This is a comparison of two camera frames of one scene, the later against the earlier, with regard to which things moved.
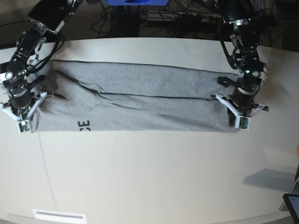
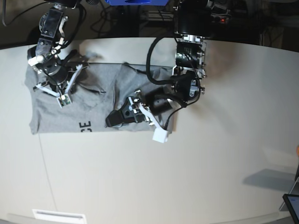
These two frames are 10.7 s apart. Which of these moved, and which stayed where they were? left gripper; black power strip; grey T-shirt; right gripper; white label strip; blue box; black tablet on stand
Moved: left gripper; grey T-shirt; right gripper
Stayed: blue box; black power strip; white label strip; black tablet on stand
